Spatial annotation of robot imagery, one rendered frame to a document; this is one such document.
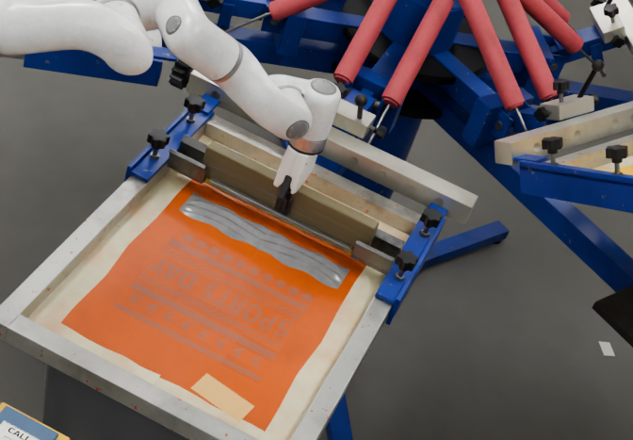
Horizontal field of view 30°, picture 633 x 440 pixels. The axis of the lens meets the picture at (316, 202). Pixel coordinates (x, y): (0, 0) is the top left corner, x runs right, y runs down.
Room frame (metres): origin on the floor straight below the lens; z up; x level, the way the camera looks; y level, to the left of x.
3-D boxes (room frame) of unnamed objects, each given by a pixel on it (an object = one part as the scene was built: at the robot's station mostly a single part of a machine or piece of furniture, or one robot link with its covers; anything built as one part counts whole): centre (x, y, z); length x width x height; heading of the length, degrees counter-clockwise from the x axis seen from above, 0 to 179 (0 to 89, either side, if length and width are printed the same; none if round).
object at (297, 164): (1.88, 0.06, 1.12); 0.10 x 0.08 x 0.11; 169
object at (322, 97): (1.86, 0.10, 1.25); 0.15 x 0.10 x 0.11; 123
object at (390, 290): (1.86, -0.22, 0.97); 0.30 x 0.05 x 0.07; 169
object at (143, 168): (1.96, 0.33, 0.97); 0.30 x 0.05 x 0.07; 169
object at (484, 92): (2.71, -0.10, 0.99); 0.82 x 0.79 x 0.12; 169
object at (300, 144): (1.88, 0.06, 1.18); 0.09 x 0.07 x 0.03; 169
